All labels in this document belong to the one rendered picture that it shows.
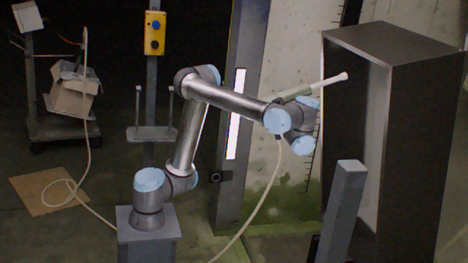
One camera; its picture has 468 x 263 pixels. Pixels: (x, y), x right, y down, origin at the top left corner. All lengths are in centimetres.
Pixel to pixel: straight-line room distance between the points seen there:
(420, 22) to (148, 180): 209
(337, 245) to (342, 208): 10
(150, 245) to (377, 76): 151
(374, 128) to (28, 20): 294
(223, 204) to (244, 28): 125
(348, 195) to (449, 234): 250
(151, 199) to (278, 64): 122
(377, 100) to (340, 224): 178
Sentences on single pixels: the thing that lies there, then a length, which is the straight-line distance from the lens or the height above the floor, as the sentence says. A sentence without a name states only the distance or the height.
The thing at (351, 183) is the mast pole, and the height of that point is 161.
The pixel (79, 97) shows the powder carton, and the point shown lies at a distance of 436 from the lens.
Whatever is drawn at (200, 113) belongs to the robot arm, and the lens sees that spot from 216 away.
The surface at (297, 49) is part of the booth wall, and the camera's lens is 299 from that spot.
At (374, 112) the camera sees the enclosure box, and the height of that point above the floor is 118.
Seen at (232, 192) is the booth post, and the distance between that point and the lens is 327.
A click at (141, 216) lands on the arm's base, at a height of 71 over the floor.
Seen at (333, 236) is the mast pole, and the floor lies 148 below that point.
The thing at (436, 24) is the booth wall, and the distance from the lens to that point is 348.
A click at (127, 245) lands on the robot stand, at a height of 60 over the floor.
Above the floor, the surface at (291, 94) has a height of 142.
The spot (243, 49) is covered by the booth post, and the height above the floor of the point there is 139.
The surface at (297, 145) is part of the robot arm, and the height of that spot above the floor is 134.
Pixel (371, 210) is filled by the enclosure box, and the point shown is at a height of 53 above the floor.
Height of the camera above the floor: 206
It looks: 24 degrees down
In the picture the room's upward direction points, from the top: 7 degrees clockwise
